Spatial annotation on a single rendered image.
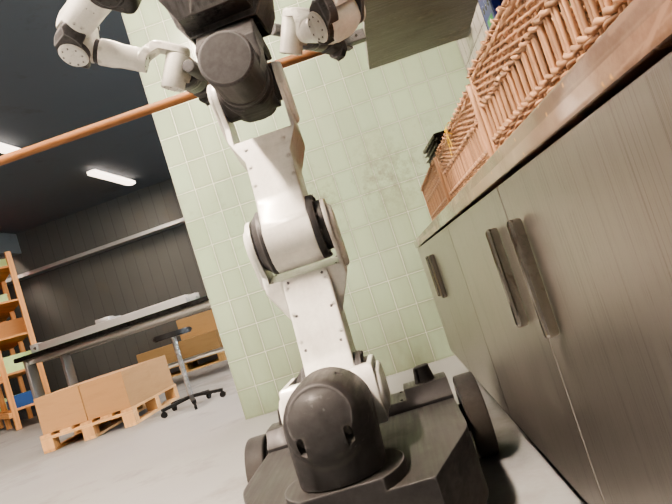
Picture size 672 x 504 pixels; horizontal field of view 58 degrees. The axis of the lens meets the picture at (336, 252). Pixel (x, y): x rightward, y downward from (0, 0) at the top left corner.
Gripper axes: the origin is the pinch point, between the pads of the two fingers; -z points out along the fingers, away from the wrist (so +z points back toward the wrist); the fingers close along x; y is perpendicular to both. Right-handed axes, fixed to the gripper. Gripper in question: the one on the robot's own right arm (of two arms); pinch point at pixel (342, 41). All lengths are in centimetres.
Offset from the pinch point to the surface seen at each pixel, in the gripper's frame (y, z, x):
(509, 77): 75, 84, 56
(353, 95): -68, -99, -20
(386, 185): -66, -101, 29
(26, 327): -782, -218, -12
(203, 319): -678, -433, 49
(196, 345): -661, -394, 83
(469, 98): 60, 63, 51
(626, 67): 94, 119, 67
